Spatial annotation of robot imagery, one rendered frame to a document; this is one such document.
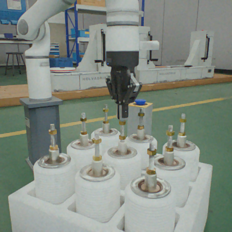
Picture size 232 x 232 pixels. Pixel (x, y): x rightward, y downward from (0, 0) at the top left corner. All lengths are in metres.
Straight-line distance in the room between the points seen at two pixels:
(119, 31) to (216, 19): 6.00
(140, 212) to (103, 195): 0.08
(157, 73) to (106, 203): 2.93
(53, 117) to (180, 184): 0.65
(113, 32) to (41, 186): 0.37
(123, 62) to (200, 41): 3.69
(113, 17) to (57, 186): 0.38
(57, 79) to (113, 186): 2.21
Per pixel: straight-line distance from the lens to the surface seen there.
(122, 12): 0.54
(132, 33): 0.54
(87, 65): 2.95
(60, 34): 7.05
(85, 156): 0.64
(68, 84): 2.69
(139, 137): 0.71
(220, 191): 1.01
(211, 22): 6.56
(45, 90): 1.03
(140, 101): 0.86
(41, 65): 1.02
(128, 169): 0.59
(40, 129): 1.04
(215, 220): 0.86
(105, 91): 2.82
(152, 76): 3.31
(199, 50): 4.19
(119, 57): 0.53
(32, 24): 1.00
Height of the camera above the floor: 0.50
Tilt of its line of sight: 15 degrees down
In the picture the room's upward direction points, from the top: straight up
